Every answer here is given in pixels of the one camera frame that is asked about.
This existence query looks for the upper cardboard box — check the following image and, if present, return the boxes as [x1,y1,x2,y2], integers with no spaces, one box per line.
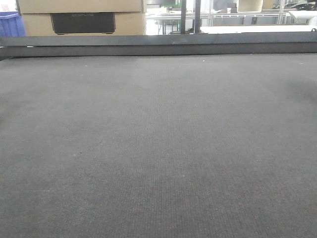
[17,0,146,14]

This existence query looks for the grey woven table mat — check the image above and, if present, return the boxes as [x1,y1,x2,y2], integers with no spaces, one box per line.
[0,54,317,238]

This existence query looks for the dark grey table rail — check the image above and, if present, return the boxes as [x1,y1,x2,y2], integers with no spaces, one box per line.
[0,31,317,59]

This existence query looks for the lower cardboard box black print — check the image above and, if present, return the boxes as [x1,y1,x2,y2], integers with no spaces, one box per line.
[22,12,146,36]

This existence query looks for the blue plastic crate background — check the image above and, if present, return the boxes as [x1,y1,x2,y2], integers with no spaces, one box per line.
[0,11,26,37]

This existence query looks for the black vertical post right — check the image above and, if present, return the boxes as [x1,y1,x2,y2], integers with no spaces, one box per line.
[194,0,201,34]

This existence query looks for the black vertical post left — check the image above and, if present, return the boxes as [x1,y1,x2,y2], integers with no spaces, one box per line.
[180,0,187,35]

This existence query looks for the black vertical post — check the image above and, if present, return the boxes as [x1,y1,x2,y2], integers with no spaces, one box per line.
[180,0,187,35]
[194,0,201,34]

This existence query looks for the white background table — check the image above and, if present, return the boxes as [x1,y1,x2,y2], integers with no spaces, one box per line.
[200,25,317,34]

